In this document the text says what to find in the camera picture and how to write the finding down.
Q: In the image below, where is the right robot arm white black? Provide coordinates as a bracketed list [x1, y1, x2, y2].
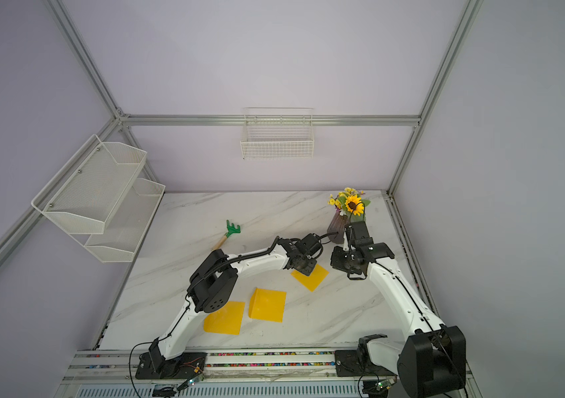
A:
[331, 222, 467, 397]

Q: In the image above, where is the white wire wall basket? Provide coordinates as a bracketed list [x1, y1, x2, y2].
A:
[240, 107, 315, 160]

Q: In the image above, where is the sunflower bouquet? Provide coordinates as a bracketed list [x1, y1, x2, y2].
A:
[328, 187, 371, 222]

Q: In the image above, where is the white mesh shelf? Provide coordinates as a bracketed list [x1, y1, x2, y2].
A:
[65, 176, 165, 263]
[31, 135, 147, 235]

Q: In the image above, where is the yellow envelope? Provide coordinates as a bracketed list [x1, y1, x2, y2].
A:
[291, 265, 329, 292]
[203, 301, 245, 335]
[248, 288, 287, 323]

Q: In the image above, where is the lower white mesh shelf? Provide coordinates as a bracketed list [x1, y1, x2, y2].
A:
[65, 176, 165, 263]

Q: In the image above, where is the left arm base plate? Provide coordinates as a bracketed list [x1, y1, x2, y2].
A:
[133, 353, 208, 380]

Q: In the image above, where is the green toy rake wooden handle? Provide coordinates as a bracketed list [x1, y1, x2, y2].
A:
[212, 220, 241, 250]

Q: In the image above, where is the dark purple vase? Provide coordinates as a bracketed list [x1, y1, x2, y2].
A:
[327, 211, 349, 245]

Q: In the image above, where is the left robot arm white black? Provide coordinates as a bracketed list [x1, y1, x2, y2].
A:
[146, 233, 323, 376]

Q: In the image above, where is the upper white mesh shelf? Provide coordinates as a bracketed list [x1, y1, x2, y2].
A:
[31, 135, 147, 235]

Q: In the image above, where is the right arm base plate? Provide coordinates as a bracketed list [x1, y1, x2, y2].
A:
[334, 334, 405, 377]

